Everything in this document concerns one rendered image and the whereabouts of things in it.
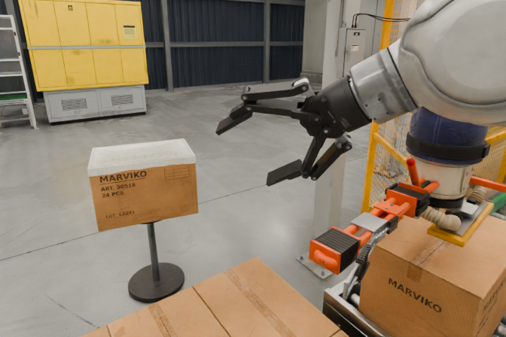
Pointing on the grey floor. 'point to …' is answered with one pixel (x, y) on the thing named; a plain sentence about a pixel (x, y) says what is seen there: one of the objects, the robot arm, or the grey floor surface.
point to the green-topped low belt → (16, 104)
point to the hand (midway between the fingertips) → (249, 153)
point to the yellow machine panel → (86, 56)
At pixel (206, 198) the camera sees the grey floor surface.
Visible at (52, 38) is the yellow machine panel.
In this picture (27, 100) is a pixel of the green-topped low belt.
